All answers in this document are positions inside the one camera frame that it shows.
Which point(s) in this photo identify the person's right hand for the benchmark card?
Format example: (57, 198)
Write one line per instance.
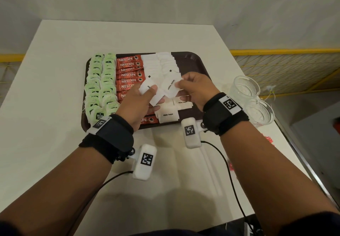
(202, 90)

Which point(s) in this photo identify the person's left hand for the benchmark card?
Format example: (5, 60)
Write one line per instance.
(135, 108)

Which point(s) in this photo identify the brown tray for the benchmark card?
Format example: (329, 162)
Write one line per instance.
(194, 60)

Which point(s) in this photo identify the sugar sachet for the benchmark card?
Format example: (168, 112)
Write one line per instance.
(170, 84)

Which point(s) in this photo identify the row of red Nescafe sachets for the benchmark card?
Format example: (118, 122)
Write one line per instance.
(128, 71)

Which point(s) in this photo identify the row of tea bags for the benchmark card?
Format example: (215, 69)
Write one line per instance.
(109, 79)
(93, 90)

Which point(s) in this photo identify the clear patterned glass cup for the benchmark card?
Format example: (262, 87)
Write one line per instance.
(261, 112)
(244, 90)

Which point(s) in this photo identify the pile of red stirrer sticks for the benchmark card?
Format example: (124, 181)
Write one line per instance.
(267, 139)

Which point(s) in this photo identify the person's left forearm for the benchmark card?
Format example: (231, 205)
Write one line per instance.
(53, 190)

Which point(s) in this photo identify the person's right forearm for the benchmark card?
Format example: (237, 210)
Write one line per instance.
(273, 180)

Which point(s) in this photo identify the person's dark shirt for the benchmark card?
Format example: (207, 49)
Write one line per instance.
(164, 233)

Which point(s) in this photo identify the person's dark sleeve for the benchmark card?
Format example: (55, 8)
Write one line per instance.
(313, 225)
(8, 229)

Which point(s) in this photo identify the black left wristband with markers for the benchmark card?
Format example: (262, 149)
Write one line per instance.
(114, 137)

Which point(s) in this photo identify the black wristband with markers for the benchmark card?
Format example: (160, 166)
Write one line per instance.
(114, 137)
(223, 119)

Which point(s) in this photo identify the black right wristband with markers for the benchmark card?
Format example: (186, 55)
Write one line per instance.
(223, 119)

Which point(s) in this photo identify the yellow mesh railing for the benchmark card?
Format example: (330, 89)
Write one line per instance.
(287, 68)
(10, 58)

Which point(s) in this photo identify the red object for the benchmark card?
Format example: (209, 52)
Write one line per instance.
(338, 125)

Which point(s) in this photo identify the black glossy furniture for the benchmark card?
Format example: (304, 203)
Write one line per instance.
(220, 229)

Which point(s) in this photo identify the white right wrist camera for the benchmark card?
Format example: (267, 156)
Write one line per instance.
(191, 132)

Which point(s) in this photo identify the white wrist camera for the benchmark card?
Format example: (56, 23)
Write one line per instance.
(191, 132)
(144, 161)

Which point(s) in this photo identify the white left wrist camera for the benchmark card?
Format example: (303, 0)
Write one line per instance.
(144, 161)

